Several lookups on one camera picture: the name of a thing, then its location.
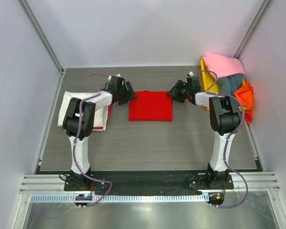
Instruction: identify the yellow plastic bin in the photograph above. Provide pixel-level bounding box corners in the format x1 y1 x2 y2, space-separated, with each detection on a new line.
199 58 248 112

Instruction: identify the orange t shirt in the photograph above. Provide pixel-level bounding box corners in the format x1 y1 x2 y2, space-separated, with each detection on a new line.
235 82 254 125

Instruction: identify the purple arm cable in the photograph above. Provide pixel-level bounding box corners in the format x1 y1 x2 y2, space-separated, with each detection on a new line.
193 69 250 209
47 73 113 219

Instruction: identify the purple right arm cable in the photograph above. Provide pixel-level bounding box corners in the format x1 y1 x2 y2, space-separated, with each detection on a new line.
193 69 250 209

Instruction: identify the pink t shirt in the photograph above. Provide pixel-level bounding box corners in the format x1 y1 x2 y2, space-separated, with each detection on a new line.
202 52 245 79

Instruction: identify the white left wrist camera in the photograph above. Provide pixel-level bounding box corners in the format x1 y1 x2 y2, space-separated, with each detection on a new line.
108 73 122 81

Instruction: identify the red t shirt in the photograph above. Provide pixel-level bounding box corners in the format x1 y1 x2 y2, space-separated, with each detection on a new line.
129 91 173 122

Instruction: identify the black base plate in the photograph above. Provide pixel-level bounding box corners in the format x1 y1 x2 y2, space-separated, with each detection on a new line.
59 170 234 196

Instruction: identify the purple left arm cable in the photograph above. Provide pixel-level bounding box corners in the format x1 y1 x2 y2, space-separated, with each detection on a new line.
47 73 113 219

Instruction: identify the folded white t shirt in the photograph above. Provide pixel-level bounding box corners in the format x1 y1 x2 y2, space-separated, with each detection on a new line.
57 91 112 126

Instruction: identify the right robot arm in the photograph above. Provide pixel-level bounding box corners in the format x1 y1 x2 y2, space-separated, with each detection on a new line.
167 76 243 189

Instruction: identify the left aluminium corner post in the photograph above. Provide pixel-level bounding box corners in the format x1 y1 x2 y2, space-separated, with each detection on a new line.
18 0 64 74

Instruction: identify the right aluminium corner post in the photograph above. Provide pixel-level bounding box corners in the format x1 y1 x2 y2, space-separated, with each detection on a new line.
234 0 273 59

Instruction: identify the aluminium corner post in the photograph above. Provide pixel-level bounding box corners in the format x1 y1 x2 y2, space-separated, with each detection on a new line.
234 0 273 59
18 0 64 74

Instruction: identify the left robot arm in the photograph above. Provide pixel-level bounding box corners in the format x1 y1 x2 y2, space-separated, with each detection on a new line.
62 76 137 191

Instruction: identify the aluminium front rail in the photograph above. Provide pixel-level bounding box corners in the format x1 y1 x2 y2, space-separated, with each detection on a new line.
20 172 280 193

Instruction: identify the grey t shirt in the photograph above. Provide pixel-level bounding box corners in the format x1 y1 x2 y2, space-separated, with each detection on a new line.
216 73 245 94

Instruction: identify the slotted white cable duct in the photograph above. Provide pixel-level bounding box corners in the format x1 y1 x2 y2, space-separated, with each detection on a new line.
31 193 209 204

